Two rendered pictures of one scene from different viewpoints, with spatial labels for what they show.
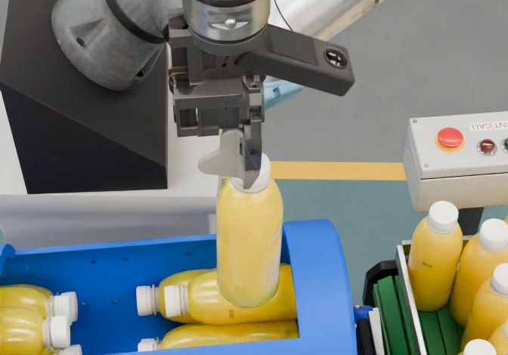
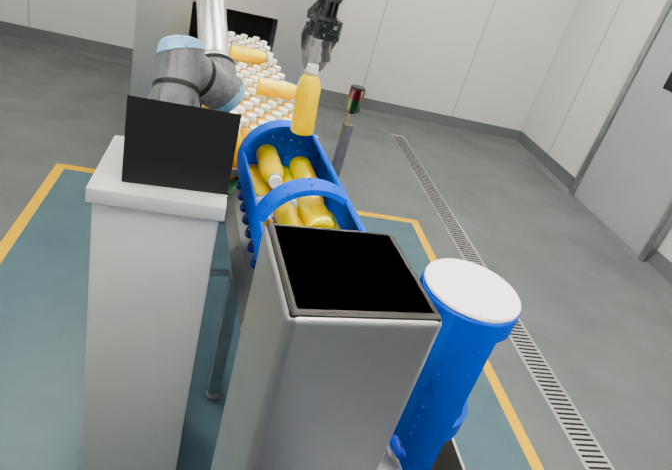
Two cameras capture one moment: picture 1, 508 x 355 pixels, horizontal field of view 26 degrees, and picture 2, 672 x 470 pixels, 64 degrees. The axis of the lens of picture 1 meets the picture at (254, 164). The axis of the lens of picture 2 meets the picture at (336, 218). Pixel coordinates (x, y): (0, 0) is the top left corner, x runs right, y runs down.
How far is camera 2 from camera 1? 1.87 m
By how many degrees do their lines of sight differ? 78
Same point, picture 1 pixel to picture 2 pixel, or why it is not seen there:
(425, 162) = not seen: hidden behind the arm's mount
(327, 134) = not seen: outside the picture
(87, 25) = (191, 101)
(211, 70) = (333, 14)
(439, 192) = not seen: hidden behind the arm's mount
